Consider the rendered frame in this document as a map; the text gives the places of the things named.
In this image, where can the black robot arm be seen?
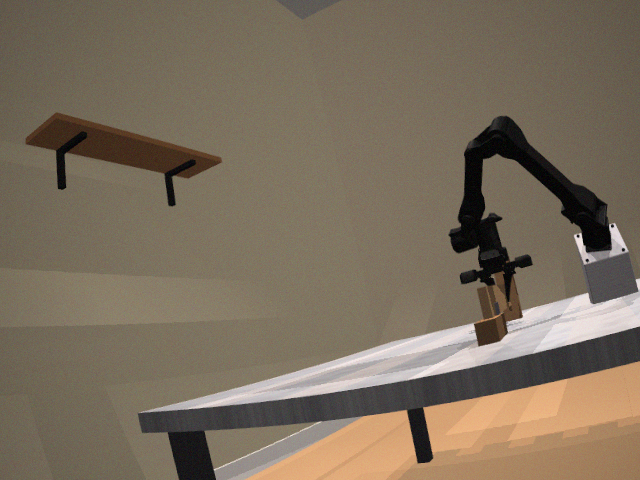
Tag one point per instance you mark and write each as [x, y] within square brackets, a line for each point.
[505, 138]

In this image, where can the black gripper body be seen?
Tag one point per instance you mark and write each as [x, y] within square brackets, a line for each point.
[521, 261]

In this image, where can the long wooden rail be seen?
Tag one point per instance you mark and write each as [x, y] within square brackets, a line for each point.
[491, 294]

